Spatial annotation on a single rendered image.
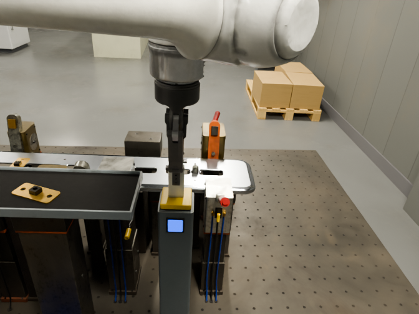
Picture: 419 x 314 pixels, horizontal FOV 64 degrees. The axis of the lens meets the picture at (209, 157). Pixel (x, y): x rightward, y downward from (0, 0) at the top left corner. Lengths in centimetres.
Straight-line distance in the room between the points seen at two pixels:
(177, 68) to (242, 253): 82
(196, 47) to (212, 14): 4
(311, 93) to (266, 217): 288
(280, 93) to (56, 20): 375
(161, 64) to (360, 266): 100
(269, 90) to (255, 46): 364
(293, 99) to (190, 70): 360
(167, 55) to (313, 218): 105
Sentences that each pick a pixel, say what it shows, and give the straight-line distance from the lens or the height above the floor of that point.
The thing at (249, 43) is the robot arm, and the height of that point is 149.
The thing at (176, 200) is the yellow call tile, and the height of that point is 115.
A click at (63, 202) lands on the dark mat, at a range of 68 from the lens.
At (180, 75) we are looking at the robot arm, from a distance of 52.
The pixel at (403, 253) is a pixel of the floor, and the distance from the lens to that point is 260.
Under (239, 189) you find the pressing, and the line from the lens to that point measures 97.
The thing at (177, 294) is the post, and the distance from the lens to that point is 83.
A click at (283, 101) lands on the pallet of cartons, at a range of 407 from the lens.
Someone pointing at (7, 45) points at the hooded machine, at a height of 14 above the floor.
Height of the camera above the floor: 156
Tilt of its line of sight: 30 degrees down
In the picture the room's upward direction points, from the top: 4 degrees clockwise
